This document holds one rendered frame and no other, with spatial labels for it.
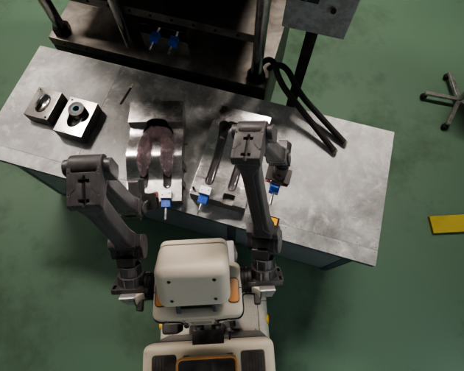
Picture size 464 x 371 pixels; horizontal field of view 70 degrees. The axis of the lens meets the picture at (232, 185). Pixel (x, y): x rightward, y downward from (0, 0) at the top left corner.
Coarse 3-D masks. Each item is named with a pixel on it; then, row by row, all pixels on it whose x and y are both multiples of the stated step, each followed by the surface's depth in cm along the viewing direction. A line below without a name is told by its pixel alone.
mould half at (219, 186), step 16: (224, 112) 168; (240, 112) 168; (208, 144) 157; (208, 160) 156; (224, 160) 156; (224, 176) 153; (240, 176) 153; (192, 192) 150; (224, 192) 150; (240, 192) 150; (240, 208) 150
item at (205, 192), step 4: (200, 188) 148; (204, 188) 148; (208, 188) 148; (200, 192) 147; (204, 192) 147; (208, 192) 147; (200, 196) 148; (204, 196) 148; (208, 196) 149; (200, 200) 147; (204, 200) 147; (200, 204) 148; (204, 204) 148; (200, 208) 147
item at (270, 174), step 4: (268, 168) 138; (272, 168) 138; (268, 172) 137; (272, 172) 137; (288, 172) 137; (268, 176) 137; (272, 176) 137; (276, 176) 133; (280, 176) 132; (284, 176) 133; (288, 176) 137; (276, 180) 136; (280, 180) 136; (284, 180) 136; (288, 180) 136; (288, 184) 136
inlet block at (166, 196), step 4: (160, 192) 151; (164, 192) 151; (168, 192) 151; (160, 196) 150; (164, 196) 150; (168, 196) 150; (164, 200) 151; (168, 200) 151; (164, 204) 151; (168, 204) 151; (164, 212) 150; (164, 216) 150
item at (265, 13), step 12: (48, 0) 173; (264, 0) 134; (48, 12) 178; (264, 12) 139; (60, 24) 187; (264, 24) 146; (60, 36) 193; (264, 36) 153; (264, 48) 161; (252, 60) 170; (252, 72) 177
